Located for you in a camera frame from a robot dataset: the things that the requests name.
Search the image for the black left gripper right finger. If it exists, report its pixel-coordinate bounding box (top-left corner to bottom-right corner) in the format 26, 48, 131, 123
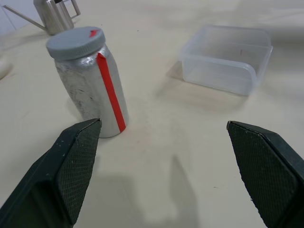
227, 120, 304, 228

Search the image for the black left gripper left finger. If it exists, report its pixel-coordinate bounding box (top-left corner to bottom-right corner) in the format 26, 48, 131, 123
0, 118, 103, 228

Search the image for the silver bottle with red stripe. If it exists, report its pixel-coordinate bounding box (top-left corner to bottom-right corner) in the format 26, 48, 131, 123
54, 44, 130, 139

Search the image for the clear plastic container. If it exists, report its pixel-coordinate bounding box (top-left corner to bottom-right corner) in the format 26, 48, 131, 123
180, 25, 274, 96

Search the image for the grey plastic jar lid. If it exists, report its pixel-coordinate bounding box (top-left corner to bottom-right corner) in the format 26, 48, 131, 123
46, 26, 105, 60

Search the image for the stainless steel watering can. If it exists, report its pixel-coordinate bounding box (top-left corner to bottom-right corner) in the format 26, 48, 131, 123
2, 0, 81, 36

